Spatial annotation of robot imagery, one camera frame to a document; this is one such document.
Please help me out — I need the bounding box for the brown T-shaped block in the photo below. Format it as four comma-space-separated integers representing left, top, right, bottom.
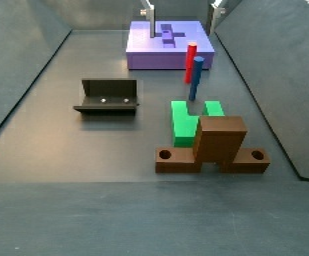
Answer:
155, 116, 270, 174

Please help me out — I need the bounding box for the red peg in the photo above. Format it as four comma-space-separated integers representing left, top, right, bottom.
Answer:
183, 42, 197, 84

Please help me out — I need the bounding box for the blue peg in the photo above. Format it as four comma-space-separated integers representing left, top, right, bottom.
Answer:
189, 56, 205, 101

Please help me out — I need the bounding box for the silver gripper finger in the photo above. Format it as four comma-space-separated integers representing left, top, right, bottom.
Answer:
141, 0, 155, 38
210, 0, 226, 32

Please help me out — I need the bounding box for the purple board with cross slot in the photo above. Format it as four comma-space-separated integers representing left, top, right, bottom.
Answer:
126, 21, 215, 70

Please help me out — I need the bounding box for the green U-shaped block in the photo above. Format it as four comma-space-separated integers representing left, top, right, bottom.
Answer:
170, 101, 225, 147

